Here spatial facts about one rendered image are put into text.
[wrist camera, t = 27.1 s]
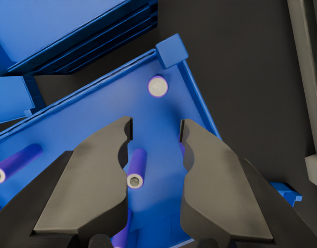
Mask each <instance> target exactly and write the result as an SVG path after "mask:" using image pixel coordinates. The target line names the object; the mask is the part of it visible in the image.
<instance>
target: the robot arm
mask: <svg viewBox="0 0 317 248"><path fill-rule="evenodd" d="M130 140H133V117H129V116H123V117H121V118H119V119H118V120H116V121H114V122H112V123H111V124H109V125H107V126H105V127H103V128H102V129H100V130H98V131H96V132H95V133H93V134H92V135H90V136H89V137H88V138H86V139H85V140H84V141H83V142H81V143H80V144H79V145H78V146H77V147H76V148H75V149H74V150H72V151H64V152H63V153H62V154H61V155H60V156H59V157H58V158H57V159H56V160H54V161H53V162H52V163H51V164H50V165H49V166H48V167H47V168H45V169H44V170H43V171H42V172H41V173H40V174H39V175H38V176H36V177H35V178H34V179H33V180H32V181H31V182H30V183H29V184H28V185H26V186H25V187H24V188H23V189H22V190H21V191H20V192H19V193H17V194H16V195H15V196H14V197H13V198H12V199H11V200H10V201H9V202H8V203H7V204H6V205H5V206H4V207H3V208H2V209H1V210H0V248H114V247H113V245H112V242H111V240H110V238H111V237H113V236H114V235H116V234H117V233H118V232H120V231H121V230H123V229H124V228H125V226H126V224H127V222H128V184H127V174H126V172H125V171H124V170H123V168H124V167H125V165H126V164H127V163H128V146H127V145H128V143H129V142H130ZM179 142H180V143H182V144H183V146H184V147H185V152H184V159H183V166H184V167H185V168H186V170H187V172H188V173H187V174H186V176H185V178H184V184H183V191H182V197H181V203H180V226H181V228H182V230H183V231H184V232H185V233H186V234H188V235H189V236H190V237H191V238H193V239H194V240H195V241H196V242H198V244H197V246H196V248H317V237H316V235H315V234H314V232H313V231H312V230H311V228H310V227H309V226H308V224H307V223H306V222H305V220H304V219H303V218H302V217H301V216H300V214H299V213H298V212H297V211H296V210H295V209H294V208H293V206H292V205H291V204H290V203H289V202H288V201H287V200H286V199H285V198H284V197H283V196H282V195H281V194H280V193H279V192H278V191H277V190H276V189H275V188H274V187H273V186H272V185H271V183H270V182H269V181H268V180H267V179H266V178H265V177H264V176H263V175H262V174H261V173H260V172H259V171H258V170H257V169H256V168H255V167H254V166H253V165H252V164H251V163H250V162H249V161H248V160H247V159H246V158H239V157H238V156H237V155H236V154H235V153H234V151H233V150H232V149H231V148H230V147H229V146H228V145H226V144H225V143H224V142H223V141H222V140H221V139H219V138H218V137H217V136H215V135H214V134H212V133H211V132H209V131H208V130H206V129H205V128H203V127H202V126H200V125H199V124H197V123H196V122H194V121H193V120H191V119H184V120H183V119H181V123H180V141H179Z"/></svg>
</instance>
